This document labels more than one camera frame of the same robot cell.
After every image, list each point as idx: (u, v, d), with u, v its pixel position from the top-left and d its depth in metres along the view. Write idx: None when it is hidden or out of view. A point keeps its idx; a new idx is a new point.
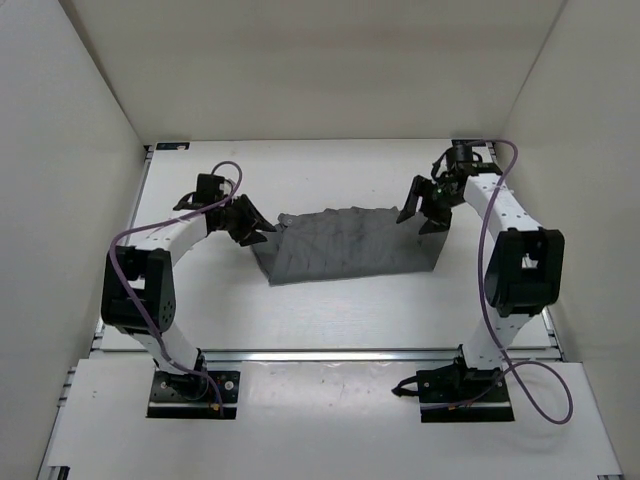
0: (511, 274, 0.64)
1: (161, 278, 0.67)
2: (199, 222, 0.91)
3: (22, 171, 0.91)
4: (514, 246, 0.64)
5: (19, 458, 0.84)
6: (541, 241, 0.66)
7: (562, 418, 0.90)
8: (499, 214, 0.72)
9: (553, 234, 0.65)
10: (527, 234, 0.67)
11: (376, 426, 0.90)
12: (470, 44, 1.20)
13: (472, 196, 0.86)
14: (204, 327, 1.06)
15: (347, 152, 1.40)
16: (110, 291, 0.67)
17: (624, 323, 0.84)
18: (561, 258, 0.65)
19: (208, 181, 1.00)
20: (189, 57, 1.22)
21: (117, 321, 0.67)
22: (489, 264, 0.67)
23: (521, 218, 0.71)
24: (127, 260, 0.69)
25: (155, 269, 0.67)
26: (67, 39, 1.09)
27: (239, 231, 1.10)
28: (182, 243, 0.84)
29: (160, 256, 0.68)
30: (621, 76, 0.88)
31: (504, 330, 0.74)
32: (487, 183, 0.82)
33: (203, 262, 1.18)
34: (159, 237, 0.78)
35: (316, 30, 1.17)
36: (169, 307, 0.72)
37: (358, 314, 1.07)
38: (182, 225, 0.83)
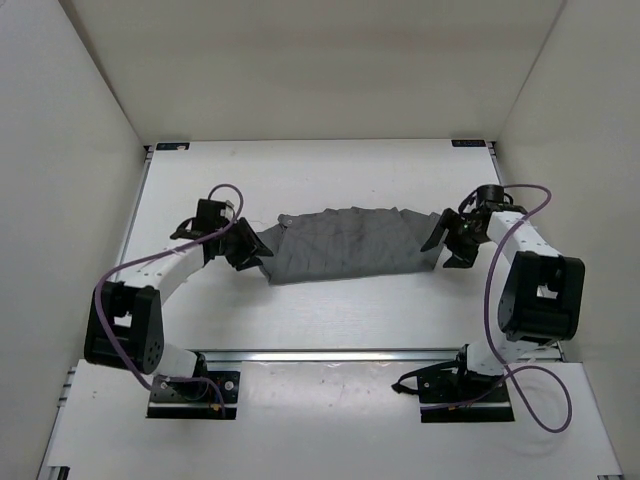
0: (528, 295, 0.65)
1: (146, 320, 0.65)
2: (195, 251, 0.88)
3: (22, 172, 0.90)
4: (530, 268, 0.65)
5: (19, 459, 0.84)
6: (560, 269, 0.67)
7: (561, 424, 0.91)
8: (519, 241, 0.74)
9: (572, 263, 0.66)
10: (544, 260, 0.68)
11: (376, 426, 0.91)
12: (471, 44, 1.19)
13: (494, 229, 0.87)
14: (206, 333, 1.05)
15: (347, 152, 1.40)
16: (94, 329, 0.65)
17: (624, 325, 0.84)
18: (579, 287, 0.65)
19: (208, 208, 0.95)
20: (189, 56, 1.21)
21: (100, 358, 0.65)
22: (506, 284, 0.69)
23: (541, 245, 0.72)
24: (114, 297, 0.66)
25: (141, 310, 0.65)
26: (66, 36, 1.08)
27: (238, 256, 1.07)
28: (176, 275, 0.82)
29: (147, 294, 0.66)
30: (622, 79, 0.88)
31: (510, 350, 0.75)
32: (510, 218, 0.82)
33: (203, 289, 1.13)
34: (150, 272, 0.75)
35: (317, 29, 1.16)
36: (154, 348, 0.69)
37: (358, 315, 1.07)
38: (175, 258, 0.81)
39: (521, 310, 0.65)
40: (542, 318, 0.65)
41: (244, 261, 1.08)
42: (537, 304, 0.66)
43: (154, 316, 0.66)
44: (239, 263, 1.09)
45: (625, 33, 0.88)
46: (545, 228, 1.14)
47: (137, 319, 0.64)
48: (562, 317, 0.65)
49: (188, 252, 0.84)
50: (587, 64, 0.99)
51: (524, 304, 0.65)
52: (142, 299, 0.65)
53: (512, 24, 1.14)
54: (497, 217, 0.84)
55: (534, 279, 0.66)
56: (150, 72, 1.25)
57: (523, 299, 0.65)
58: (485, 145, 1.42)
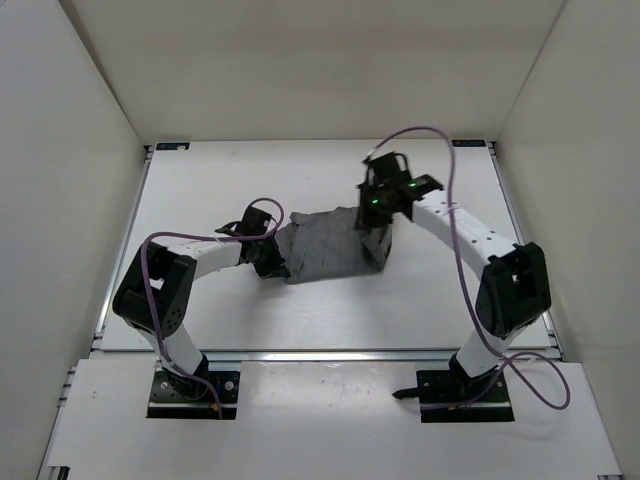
0: (510, 299, 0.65)
1: (178, 283, 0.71)
2: (236, 249, 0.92)
3: (23, 174, 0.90)
4: (504, 276, 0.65)
5: (19, 460, 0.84)
6: (520, 257, 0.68)
7: (561, 404, 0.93)
8: (470, 241, 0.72)
9: (531, 250, 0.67)
10: (506, 256, 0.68)
11: (377, 427, 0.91)
12: (471, 45, 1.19)
13: (420, 220, 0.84)
14: (220, 336, 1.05)
15: (347, 152, 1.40)
16: (128, 280, 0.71)
17: (624, 325, 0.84)
18: (544, 265, 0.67)
19: (254, 216, 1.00)
20: (189, 56, 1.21)
21: (123, 310, 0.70)
22: (484, 294, 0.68)
23: (492, 238, 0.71)
24: (154, 257, 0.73)
25: (177, 273, 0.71)
26: (65, 37, 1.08)
27: (265, 265, 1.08)
28: (213, 261, 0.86)
29: (184, 262, 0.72)
30: (621, 81, 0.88)
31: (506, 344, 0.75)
32: (437, 205, 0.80)
33: (224, 295, 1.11)
34: (192, 248, 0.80)
35: (317, 29, 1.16)
36: (177, 315, 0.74)
37: (358, 315, 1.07)
38: (217, 244, 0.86)
39: (510, 318, 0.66)
40: (528, 312, 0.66)
41: (267, 272, 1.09)
42: (520, 304, 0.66)
43: (186, 282, 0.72)
44: (264, 274, 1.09)
45: (625, 33, 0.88)
46: (546, 227, 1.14)
47: (172, 279, 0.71)
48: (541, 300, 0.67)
49: (229, 246, 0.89)
50: (587, 65, 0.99)
51: (510, 313, 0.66)
52: (182, 262, 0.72)
53: (513, 23, 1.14)
54: (423, 208, 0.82)
55: (510, 285, 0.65)
56: (150, 72, 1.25)
57: (510, 307, 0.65)
58: (485, 145, 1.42)
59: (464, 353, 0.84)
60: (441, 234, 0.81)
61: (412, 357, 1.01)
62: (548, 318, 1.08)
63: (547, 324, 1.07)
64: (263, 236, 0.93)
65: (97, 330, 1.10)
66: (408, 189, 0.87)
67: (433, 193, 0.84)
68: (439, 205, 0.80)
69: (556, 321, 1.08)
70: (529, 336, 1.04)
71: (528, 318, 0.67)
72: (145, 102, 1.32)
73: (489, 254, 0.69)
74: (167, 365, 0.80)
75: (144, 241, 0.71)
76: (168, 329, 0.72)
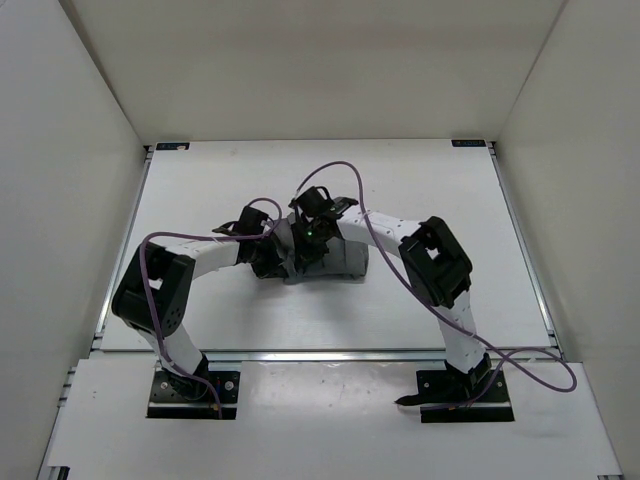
0: (433, 272, 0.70)
1: (177, 282, 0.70)
2: (234, 249, 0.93)
3: (24, 175, 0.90)
4: (415, 248, 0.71)
5: (20, 459, 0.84)
6: (430, 233, 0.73)
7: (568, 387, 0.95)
8: (385, 233, 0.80)
9: (434, 222, 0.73)
10: (417, 234, 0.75)
11: (377, 427, 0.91)
12: (471, 45, 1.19)
13: (348, 234, 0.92)
14: (219, 337, 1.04)
15: (347, 152, 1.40)
16: (127, 280, 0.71)
17: (624, 326, 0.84)
18: (452, 232, 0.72)
19: (250, 215, 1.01)
20: (189, 56, 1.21)
21: (123, 310, 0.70)
22: (411, 275, 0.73)
23: (402, 225, 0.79)
24: (153, 257, 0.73)
25: (176, 273, 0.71)
26: (65, 37, 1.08)
27: (263, 266, 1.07)
28: (212, 260, 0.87)
29: (183, 261, 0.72)
30: (620, 81, 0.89)
31: (465, 313, 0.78)
32: (355, 216, 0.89)
33: (221, 298, 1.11)
34: (191, 247, 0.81)
35: (317, 30, 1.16)
36: (176, 315, 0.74)
37: (357, 315, 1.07)
38: (216, 242, 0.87)
39: (436, 285, 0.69)
40: (451, 276, 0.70)
41: (264, 274, 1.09)
42: (441, 270, 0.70)
43: (185, 282, 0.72)
44: (261, 274, 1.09)
45: (625, 33, 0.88)
46: (546, 228, 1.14)
47: (170, 279, 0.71)
48: (458, 263, 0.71)
49: (228, 245, 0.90)
50: (587, 65, 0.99)
51: (438, 283, 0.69)
52: (181, 261, 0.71)
53: (513, 24, 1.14)
54: (346, 222, 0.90)
55: (426, 259, 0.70)
56: (150, 73, 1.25)
57: (432, 275, 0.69)
58: (485, 145, 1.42)
59: (450, 352, 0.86)
60: (368, 240, 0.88)
61: (412, 357, 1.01)
62: (548, 318, 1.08)
63: (547, 324, 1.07)
64: (260, 236, 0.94)
65: (97, 330, 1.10)
66: (329, 214, 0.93)
67: (350, 208, 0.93)
68: (355, 215, 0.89)
69: (555, 321, 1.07)
70: (528, 336, 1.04)
71: (455, 283, 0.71)
72: (145, 102, 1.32)
73: (400, 236, 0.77)
74: (167, 365, 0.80)
75: (142, 241, 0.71)
76: (168, 329, 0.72)
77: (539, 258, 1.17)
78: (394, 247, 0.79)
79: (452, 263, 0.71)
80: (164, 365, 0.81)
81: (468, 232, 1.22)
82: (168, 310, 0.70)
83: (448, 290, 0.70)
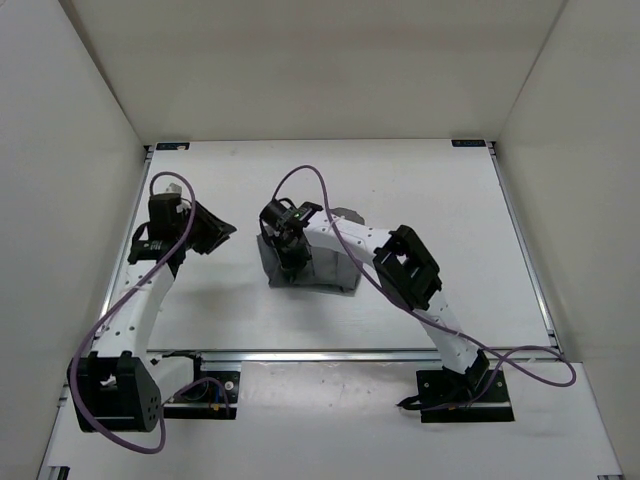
0: (407, 282, 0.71)
1: (132, 390, 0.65)
2: (163, 275, 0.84)
3: (24, 175, 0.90)
4: (390, 260, 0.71)
5: (20, 459, 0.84)
6: (399, 241, 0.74)
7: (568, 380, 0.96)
8: (356, 243, 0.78)
9: (403, 230, 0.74)
10: (388, 244, 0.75)
11: (377, 427, 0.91)
12: (471, 44, 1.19)
13: (314, 241, 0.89)
14: (217, 337, 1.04)
15: (346, 152, 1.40)
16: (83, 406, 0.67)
17: (624, 325, 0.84)
18: (419, 238, 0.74)
19: (163, 206, 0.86)
20: (189, 55, 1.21)
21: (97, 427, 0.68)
22: (386, 285, 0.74)
23: (372, 234, 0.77)
24: (92, 372, 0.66)
25: (126, 382, 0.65)
26: (65, 36, 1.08)
27: (203, 242, 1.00)
28: (151, 311, 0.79)
29: (129, 364, 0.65)
30: (619, 82, 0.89)
31: (443, 314, 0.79)
32: (320, 223, 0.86)
33: (216, 298, 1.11)
34: (122, 329, 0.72)
35: (316, 30, 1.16)
36: (153, 401, 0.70)
37: (357, 314, 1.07)
38: (143, 293, 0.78)
39: (412, 293, 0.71)
40: (421, 281, 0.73)
41: (212, 246, 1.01)
42: (414, 278, 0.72)
43: (141, 383, 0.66)
44: (208, 249, 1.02)
45: (624, 32, 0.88)
46: (546, 228, 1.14)
47: (125, 393, 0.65)
48: (425, 267, 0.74)
49: (153, 279, 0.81)
50: (587, 65, 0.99)
51: (413, 291, 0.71)
52: (124, 374, 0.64)
53: (514, 23, 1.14)
54: (312, 231, 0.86)
55: (401, 269, 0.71)
56: (150, 72, 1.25)
57: (408, 284, 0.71)
58: (485, 145, 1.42)
59: (441, 354, 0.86)
60: (337, 248, 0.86)
61: (412, 357, 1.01)
62: (548, 319, 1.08)
63: (547, 324, 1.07)
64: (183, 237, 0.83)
65: None
66: (294, 222, 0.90)
67: (316, 214, 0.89)
68: (322, 222, 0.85)
69: (556, 321, 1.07)
70: (528, 336, 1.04)
71: (425, 286, 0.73)
72: (144, 102, 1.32)
73: (373, 249, 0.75)
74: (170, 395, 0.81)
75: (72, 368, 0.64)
76: (150, 422, 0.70)
77: (539, 258, 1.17)
78: (366, 258, 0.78)
79: (421, 269, 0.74)
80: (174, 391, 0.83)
81: (468, 231, 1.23)
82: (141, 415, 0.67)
83: (421, 296, 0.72)
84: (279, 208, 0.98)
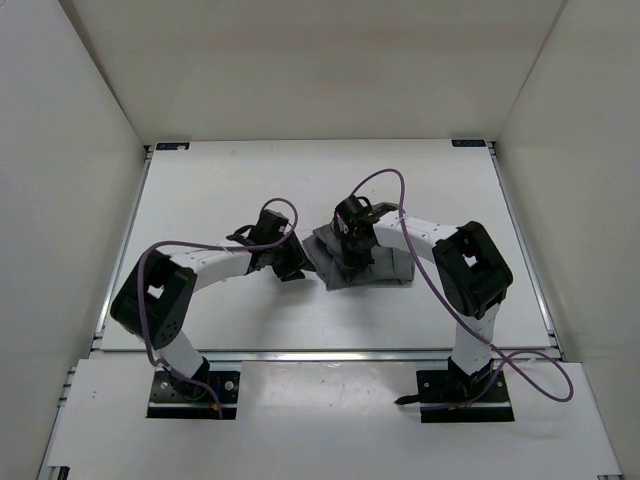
0: (467, 278, 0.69)
1: (174, 296, 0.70)
2: (242, 260, 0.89)
3: (23, 175, 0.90)
4: (451, 252, 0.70)
5: (19, 459, 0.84)
6: (467, 238, 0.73)
7: (566, 394, 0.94)
8: (420, 236, 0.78)
9: (473, 226, 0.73)
10: (453, 238, 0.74)
11: (377, 427, 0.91)
12: (471, 44, 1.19)
13: (384, 237, 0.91)
14: (222, 337, 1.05)
15: (346, 152, 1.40)
16: (128, 287, 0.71)
17: (624, 325, 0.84)
18: (490, 238, 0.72)
19: (270, 220, 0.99)
20: (189, 56, 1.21)
21: (120, 315, 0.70)
22: (446, 281, 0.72)
23: (438, 229, 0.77)
24: (156, 266, 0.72)
25: (176, 286, 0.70)
26: (65, 36, 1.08)
27: (283, 267, 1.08)
28: (218, 270, 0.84)
29: (185, 275, 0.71)
30: (620, 82, 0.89)
31: (484, 327, 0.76)
32: (391, 219, 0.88)
33: (224, 297, 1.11)
34: (196, 258, 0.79)
35: (316, 30, 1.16)
36: (172, 327, 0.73)
37: (358, 314, 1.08)
38: (223, 254, 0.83)
39: (472, 294, 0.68)
40: (489, 285, 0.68)
41: (286, 274, 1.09)
42: (477, 277, 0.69)
43: (182, 297, 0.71)
44: (283, 275, 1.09)
45: (624, 32, 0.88)
46: (546, 228, 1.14)
47: (167, 296, 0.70)
48: (494, 269, 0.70)
49: (238, 254, 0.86)
50: (587, 66, 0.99)
51: (477, 293, 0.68)
52: (180, 278, 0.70)
53: (514, 23, 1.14)
54: (380, 226, 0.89)
55: (463, 263, 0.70)
56: (150, 72, 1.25)
57: (469, 282, 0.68)
58: (485, 145, 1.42)
59: (458, 353, 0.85)
60: (401, 242, 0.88)
61: (412, 357, 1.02)
62: (548, 318, 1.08)
63: (547, 324, 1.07)
64: (270, 247, 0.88)
65: (97, 330, 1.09)
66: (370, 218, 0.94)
67: (387, 213, 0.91)
68: (393, 219, 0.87)
69: (556, 322, 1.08)
70: (528, 336, 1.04)
71: (492, 291, 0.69)
72: (145, 102, 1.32)
73: (436, 240, 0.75)
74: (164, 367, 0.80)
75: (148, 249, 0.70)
76: (160, 341, 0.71)
77: (539, 258, 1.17)
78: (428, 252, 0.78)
79: (490, 271, 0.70)
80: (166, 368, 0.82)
81: None
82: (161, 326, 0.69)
83: (484, 300, 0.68)
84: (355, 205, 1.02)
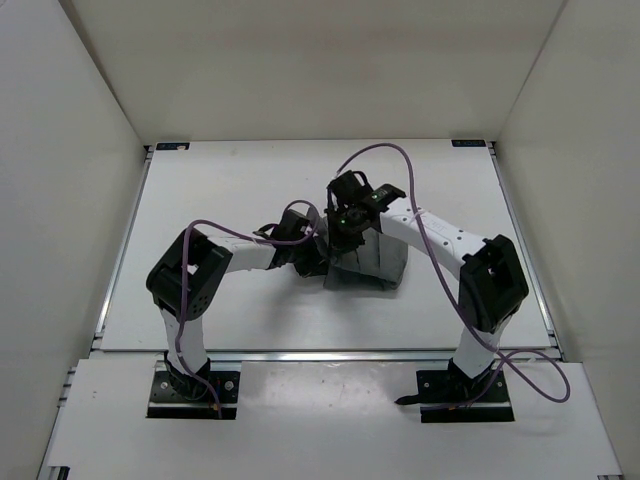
0: (492, 297, 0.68)
1: (210, 270, 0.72)
2: (267, 252, 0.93)
3: (23, 176, 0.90)
4: (481, 270, 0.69)
5: (20, 458, 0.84)
6: (490, 251, 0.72)
7: (566, 394, 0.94)
8: (443, 244, 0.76)
9: (499, 241, 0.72)
10: (480, 254, 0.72)
11: (376, 427, 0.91)
12: (471, 44, 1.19)
13: (388, 227, 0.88)
14: (224, 338, 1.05)
15: (345, 152, 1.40)
16: (166, 260, 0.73)
17: (624, 324, 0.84)
18: (516, 254, 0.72)
19: (290, 219, 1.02)
20: (189, 55, 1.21)
21: (156, 285, 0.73)
22: (465, 294, 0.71)
23: (463, 238, 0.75)
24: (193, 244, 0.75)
25: (213, 262, 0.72)
26: (65, 36, 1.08)
27: (305, 263, 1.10)
28: (245, 260, 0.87)
29: (221, 254, 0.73)
30: (620, 82, 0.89)
31: (494, 336, 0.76)
32: (403, 212, 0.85)
33: (228, 297, 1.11)
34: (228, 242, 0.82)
35: (316, 30, 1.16)
36: (203, 302, 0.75)
37: (358, 314, 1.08)
38: (252, 244, 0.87)
39: (493, 310, 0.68)
40: (509, 301, 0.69)
41: (308, 270, 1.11)
42: (500, 294, 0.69)
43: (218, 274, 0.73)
44: (304, 271, 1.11)
45: (624, 33, 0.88)
46: (545, 228, 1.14)
47: (203, 271, 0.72)
48: (515, 286, 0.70)
49: (264, 247, 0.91)
50: (588, 66, 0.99)
51: (498, 310, 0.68)
52: (217, 254, 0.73)
53: (514, 24, 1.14)
54: (390, 218, 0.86)
55: (490, 280, 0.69)
56: (150, 72, 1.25)
57: (491, 299, 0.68)
58: (485, 145, 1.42)
59: (460, 355, 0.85)
60: (414, 240, 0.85)
61: (412, 357, 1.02)
62: (548, 318, 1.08)
63: (547, 324, 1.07)
64: (294, 243, 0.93)
65: (97, 330, 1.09)
66: (371, 205, 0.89)
67: (396, 202, 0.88)
68: (405, 212, 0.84)
69: (556, 322, 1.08)
70: (528, 336, 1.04)
71: (511, 307, 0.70)
72: (145, 102, 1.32)
73: (462, 253, 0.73)
74: (178, 356, 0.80)
75: (189, 225, 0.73)
76: (193, 314, 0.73)
77: (538, 258, 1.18)
78: (448, 260, 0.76)
79: (509, 286, 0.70)
80: (175, 353, 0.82)
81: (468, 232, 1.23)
82: (196, 300, 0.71)
83: (501, 315, 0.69)
84: (351, 182, 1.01)
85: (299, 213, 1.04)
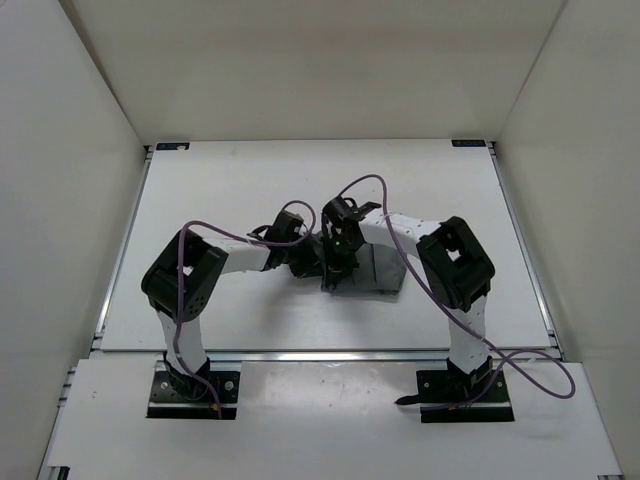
0: (451, 276, 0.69)
1: (208, 271, 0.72)
2: (262, 254, 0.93)
3: (23, 176, 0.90)
4: (434, 249, 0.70)
5: (19, 459, 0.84)
6: (450, 233, 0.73)
7: (566, 393, 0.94)
8: (405, 233, 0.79)
9: (455, 222, 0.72)
10: (437, 233, 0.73)
11: (376, 427, 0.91)
12: (471, 44, 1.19)
13: (370, 234, 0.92)
14: (224, 337, 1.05)
15: (345, 152, 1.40)
16: (161, 262, 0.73)
17: (624, 324, 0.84)
18: (470, 231, 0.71)
19: (283, 220, 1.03)
20: (189, 55, 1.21)
21: (152, 287, 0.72)
22: (431, 277, 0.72)
23: (422, 225, 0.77)
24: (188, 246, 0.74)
25: (211, 263, 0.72)
26: (65, 36, 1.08)
27: (300, 265, 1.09)
28: (239, 261, 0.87)
29: (217, 254, 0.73)
30: (619, 81, 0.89)
31: (475, 320, 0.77)
32: (377, 218, 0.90)
33: (227, 297, 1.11)
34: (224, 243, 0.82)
35: (316, 30, 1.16)
36: (199, 302, 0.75)
37: (357, 314, 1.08)
38: (248, 245, 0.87)
39: (456, 287, 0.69)
40: (473, 280, 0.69)
41: (302, 272, 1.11)
42: (459, 271, 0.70)
43: (214, 274, 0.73)
44: (299, 274, 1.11)
45: (624, 33, 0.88)
46: (545, 229, 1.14)
47: (200, 271, 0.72)
48: (475, 264, 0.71)
49: (259, 249, 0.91)
50: (587, 66, 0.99)
51: (464, 289, 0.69)
52: (213, 254, 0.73)
53: (514, 23, 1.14)
54: (369, 224, 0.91)
55: (447, 261, 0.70)
56: (150, 72, 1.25)
57: (450, 277, 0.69)
58: (485, 145, 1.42)
59: (457, 353, 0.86)
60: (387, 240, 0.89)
61: (412, 357, 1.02)
62: (548, 318, 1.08)
63: (547, 324, 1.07)
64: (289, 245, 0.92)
65: (97, 330, 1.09)
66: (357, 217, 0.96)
67: (374, 211, 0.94)
68: (378, 216, 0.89)
69: (556, 322, 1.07)
70: (528, 336, 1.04)
71: (477, 284, 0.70)
72: (145, 102, 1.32)
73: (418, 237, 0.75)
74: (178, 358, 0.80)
75: (183, 227, 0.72)
76: (189, 315, 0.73)
77: (538, 258, 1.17)
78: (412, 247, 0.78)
79: (473, 265, 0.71)
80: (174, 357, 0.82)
81: None
82: (191, 300, 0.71)
83: (468, 294, 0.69)
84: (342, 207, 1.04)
85: (291, 214, 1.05)
